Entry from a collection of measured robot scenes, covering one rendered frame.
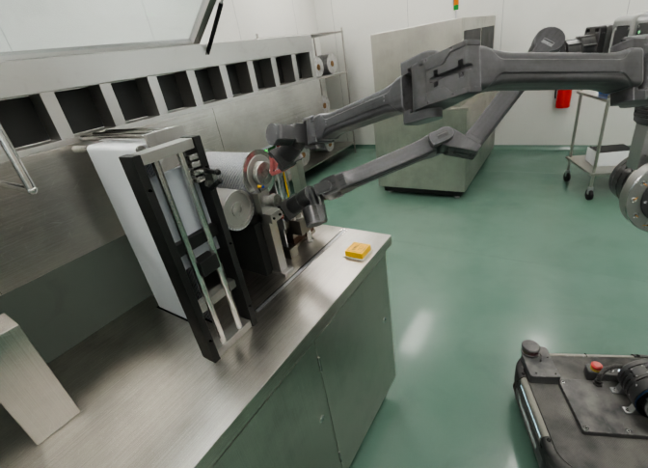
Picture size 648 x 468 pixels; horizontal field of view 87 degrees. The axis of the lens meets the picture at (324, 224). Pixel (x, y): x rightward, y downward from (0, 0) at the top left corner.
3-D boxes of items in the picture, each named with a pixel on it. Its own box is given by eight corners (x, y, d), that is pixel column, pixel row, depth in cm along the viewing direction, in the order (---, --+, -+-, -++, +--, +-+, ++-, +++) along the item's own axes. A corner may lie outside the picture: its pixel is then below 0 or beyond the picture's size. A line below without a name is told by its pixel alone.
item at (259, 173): (254, 164, 104) (270, 158, 110) (249, 164, 106) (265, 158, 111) (258, 188, 107) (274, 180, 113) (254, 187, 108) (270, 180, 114)
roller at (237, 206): (229, 235, 103) (218, 199, 98) (178, 225, 117) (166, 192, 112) (256, 218, 112) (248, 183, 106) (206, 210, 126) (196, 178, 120)
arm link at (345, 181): (445, 136, 110) (448, 121, 99) (452, 152, 108) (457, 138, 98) (321, 188, 117) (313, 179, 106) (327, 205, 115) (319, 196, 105)
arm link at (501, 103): (467, 172, 106) (472, 161, 96) (429, 149, 110) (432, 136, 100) (556, 56, 105) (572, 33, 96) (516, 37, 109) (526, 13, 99)
